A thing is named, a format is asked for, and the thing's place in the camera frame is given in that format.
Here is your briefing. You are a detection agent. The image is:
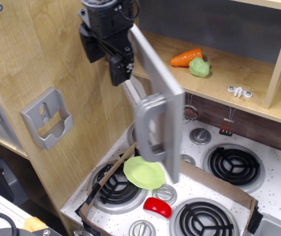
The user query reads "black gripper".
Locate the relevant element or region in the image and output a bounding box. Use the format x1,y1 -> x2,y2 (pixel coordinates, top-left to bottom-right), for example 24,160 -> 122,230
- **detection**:
78,0 -> 135,87

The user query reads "grey toy microwave door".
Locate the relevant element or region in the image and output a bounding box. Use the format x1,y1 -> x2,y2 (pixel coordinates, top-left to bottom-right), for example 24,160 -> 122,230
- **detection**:
123,25 -> 185,183

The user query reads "orange toy carrot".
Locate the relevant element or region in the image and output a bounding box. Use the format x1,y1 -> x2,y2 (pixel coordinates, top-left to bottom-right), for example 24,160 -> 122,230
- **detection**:
170,48 -> 203,67

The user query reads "back left stove burner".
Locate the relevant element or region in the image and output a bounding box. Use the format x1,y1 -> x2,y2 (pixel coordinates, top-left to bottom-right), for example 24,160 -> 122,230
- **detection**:
127,122 -> 137,146

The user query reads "stove burner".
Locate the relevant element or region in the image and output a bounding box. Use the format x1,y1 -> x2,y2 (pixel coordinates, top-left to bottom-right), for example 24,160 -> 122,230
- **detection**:
127,122 -> 137,146
202,144 -> 266,194
94,163 -> 148,215
169,198 -> 240,236

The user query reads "green toy lettuce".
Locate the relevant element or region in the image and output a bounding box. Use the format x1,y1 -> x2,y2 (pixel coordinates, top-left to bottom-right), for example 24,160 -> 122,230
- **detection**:
189,58 -> 211,77

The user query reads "hanging toy strainer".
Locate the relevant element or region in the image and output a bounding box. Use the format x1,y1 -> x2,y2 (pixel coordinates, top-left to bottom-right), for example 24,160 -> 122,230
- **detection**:
183,92 -> 198,122

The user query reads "back grey stove knob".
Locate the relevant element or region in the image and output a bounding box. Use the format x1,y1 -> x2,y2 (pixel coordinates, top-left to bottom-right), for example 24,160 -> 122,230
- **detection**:
189,128 -> 212,145

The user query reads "grey stove knob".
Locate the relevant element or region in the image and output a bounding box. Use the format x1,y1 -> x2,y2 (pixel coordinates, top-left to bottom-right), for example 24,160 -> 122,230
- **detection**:
152,184 -> 177,205
189,128 -> 212,145
129,220 -> 156,236

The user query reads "light green toy plate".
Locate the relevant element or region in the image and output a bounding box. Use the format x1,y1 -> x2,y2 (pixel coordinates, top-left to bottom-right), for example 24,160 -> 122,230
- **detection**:
123,156 -> 166,190

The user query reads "small centre stove knob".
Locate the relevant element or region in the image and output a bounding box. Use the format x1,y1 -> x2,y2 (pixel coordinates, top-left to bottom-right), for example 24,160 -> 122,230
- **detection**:
181,154 -> 196,166

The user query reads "white plastic door latch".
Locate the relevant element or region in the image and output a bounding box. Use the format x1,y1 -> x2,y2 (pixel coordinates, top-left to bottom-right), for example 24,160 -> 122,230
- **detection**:
227,86 -> 253,98

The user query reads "hanging toy spatula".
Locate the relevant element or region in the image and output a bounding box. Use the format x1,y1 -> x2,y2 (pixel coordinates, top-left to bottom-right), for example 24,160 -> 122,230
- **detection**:
219,107 -> 236,137

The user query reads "front left stove burner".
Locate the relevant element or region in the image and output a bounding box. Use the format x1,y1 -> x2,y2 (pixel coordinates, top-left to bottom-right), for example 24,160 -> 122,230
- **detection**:
94,163 -> 148,215

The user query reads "brown cardboard tray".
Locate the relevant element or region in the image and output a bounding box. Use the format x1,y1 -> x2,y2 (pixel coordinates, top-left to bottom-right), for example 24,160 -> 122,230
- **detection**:
75,146 -> 262,236

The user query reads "middle grey stove knob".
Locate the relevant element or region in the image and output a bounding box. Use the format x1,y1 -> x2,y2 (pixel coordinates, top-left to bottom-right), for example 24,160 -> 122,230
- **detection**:
152,184 -> 177,205

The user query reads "red toy cheese piece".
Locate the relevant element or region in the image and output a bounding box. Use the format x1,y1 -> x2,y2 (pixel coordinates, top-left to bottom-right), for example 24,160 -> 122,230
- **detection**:
143,197 -> 172,219

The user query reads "black equipment box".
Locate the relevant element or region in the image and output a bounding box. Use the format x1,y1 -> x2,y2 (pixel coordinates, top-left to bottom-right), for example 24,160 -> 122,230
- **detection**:
0,158 -> 29,206

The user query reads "back right stove burner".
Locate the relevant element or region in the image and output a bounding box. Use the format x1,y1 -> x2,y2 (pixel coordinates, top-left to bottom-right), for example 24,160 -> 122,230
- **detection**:
202,144 -> 266,194

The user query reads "front grey stove knob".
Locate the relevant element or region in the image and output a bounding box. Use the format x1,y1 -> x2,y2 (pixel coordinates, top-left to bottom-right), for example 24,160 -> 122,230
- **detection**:
129,220 -> 156,236

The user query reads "orange foam piece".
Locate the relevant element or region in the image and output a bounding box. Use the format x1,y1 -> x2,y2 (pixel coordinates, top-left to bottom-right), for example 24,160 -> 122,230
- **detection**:
23,217 -> 47,232

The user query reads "front right stove burner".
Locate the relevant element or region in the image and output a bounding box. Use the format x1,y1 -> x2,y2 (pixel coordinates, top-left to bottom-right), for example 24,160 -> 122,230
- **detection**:
169,198 -> 240,236

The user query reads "grey toy sink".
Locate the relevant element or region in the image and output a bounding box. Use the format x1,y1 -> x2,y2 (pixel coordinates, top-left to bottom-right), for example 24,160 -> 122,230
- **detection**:
247,213 -> 281,236

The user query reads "grey wall phone holder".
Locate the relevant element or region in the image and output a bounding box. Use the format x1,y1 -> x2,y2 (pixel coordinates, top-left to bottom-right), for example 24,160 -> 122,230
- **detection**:
20,87 -> 74,150

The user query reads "black cable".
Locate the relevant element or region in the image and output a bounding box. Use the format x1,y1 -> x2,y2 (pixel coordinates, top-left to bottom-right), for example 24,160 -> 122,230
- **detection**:
0,211 -> 21,236

